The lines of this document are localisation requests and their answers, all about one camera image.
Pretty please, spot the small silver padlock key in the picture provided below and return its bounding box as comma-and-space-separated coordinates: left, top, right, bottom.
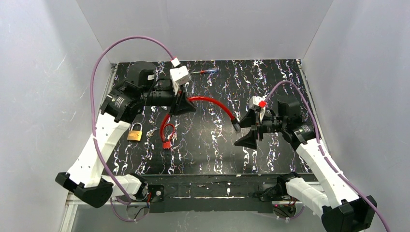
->
146, 131, 154, 138

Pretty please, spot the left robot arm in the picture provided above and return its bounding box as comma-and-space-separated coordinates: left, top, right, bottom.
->
56, 61, 196, 208

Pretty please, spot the brass padlock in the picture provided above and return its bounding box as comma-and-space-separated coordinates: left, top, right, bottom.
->
127, 122, 143, 142

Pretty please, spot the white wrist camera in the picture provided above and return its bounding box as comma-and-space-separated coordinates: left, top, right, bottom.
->
170, 57, 191, 96
248, 96, 267, 122

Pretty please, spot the aluminium frame rail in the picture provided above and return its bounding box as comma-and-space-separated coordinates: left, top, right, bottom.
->
59, 182, 366, 232

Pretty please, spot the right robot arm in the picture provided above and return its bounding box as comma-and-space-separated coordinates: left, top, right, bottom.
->
235, 96, 377, 232

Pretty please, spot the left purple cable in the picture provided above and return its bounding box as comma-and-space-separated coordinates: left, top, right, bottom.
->
89, 36, 176, 223

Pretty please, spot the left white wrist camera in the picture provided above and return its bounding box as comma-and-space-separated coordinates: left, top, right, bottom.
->
170, 57, 191, 96

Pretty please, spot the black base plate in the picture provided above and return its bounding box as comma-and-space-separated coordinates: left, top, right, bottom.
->
142, 174, 298, 217

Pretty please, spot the purple cable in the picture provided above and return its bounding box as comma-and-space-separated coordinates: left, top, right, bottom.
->
264, 80, 392, 232
89, 36, 176, 223

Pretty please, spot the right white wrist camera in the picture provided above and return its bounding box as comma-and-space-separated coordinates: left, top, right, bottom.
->
248, 96, 267, 122

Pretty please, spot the red tethered cable with key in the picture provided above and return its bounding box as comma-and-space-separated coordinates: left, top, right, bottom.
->
159, 95, 241, 144

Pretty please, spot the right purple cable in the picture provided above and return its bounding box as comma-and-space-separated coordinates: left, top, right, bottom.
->
264, 80, 392, 232

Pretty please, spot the red cable tie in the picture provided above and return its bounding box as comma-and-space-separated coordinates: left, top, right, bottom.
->
160, 123, 176, 150

